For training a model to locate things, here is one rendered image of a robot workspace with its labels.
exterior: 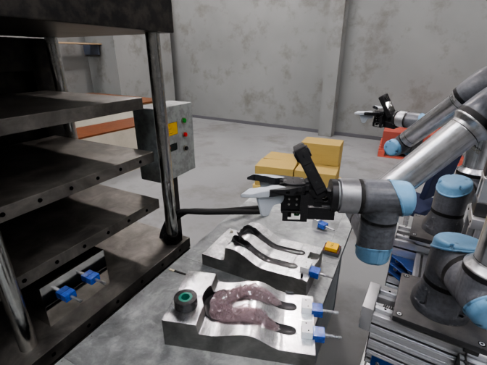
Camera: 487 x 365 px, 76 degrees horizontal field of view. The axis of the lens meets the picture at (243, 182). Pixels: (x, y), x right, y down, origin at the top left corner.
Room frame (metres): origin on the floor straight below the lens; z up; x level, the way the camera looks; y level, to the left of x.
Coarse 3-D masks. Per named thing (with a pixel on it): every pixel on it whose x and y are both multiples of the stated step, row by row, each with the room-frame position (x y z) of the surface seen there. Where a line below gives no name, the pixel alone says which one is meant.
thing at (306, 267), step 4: (304, 260) 1.08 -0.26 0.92; (304, 264) 1.05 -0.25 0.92; (308, 264) 1.05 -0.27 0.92; (300, 268) 1.04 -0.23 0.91; (304, 268) 1.03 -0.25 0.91; (308, 268) 1.03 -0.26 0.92; (312, 268) 1.05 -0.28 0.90; (316, 268) 1.05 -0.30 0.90; (320, 268) 1.05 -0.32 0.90; (304, 272) 1.03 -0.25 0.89; (308, 272) 1.03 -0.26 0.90; (312, 272) 1.02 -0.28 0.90; (316, 272) 1.02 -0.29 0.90; (320, 272) 1.03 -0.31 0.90; (312, 276) 1.02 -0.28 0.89; (316, 276) 1.01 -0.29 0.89; (324, 276) 1.02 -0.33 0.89; (328, 276) 1.01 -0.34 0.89; (332, 276) 1.01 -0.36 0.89
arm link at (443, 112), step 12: (480, 72) 1.14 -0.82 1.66; (468, 84) 1.13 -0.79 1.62; (480, 84) 1.11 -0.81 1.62; (456, 96) 1.15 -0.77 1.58; (468, 96) 1.12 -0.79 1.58; (444, 108) 1.18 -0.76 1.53; (456, 108) 1.16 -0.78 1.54; (420, 120) 1.26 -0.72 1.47; (432, 120) 1.21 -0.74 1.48; (444, 120) 1.19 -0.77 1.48; (408, 132) 1.29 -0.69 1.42; (420, 132) 1.24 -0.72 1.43; (432, 132) 1.24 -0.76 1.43; (396, 144) 1.30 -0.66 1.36; (408, 144) 1.29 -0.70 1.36
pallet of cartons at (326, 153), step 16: (304, 144) 3.95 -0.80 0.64; (320, 144) 3.87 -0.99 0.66; (336, 144) 3.86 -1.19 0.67; (272, 160) 4.03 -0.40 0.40; (288, 160) 4.03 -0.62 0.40; (320, 160) 3.86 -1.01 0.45; (336, 160) 3.78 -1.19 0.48; (304, 176) 3.59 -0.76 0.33; (320, 176) 3.51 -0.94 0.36; (336, 176) 3.56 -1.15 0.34
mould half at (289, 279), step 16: (256, 224) 1.36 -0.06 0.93; (224, 240) 1.32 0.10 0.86; (256, 240) 1.23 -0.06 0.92; (272, 240) 1.27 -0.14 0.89; (288, 240) 1.29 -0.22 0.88; (208, 256) 1.20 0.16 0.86; (224, 256) 1.16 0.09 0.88; (240, 256) 1.12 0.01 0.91; (256, 256) 1.14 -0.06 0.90; (272, 256) 1.16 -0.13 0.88; (288, 256) 1.15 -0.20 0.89; (304, 256) 1.15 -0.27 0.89; (320, 256) 1.18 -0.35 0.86; (240, 272) 1.12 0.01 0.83; (256, 272) 1.08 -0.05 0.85; (272, 272) 1.05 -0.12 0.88; (288, 272) 1.04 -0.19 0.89; (288, 288) 1.02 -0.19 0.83; (304, 288) 0.99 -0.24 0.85
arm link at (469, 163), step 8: (480, 144) 1.17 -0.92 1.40; (472, 152) 1.18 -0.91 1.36; (480, 152) 1.16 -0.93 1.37; (464, 160) 1.21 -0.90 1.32; (472, 160) 1.18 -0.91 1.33; (480, 160) 1.16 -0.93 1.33; (464, 168) 1.19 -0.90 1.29; (472, 168) 1.17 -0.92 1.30; (480, 168) 1.16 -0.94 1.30; (472, 176) 1.15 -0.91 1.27; (480, 176) 1.14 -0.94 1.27
